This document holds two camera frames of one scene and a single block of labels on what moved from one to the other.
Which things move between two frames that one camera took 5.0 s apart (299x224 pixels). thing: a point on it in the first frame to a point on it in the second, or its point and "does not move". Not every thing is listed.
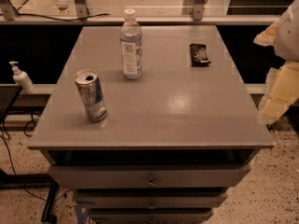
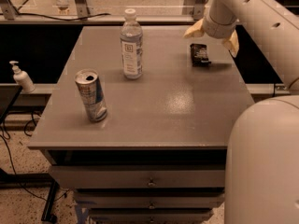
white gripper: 288,32 to 217,29
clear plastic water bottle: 131,47 does not move
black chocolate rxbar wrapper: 198,55 does not move
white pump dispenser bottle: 22,79 does not move
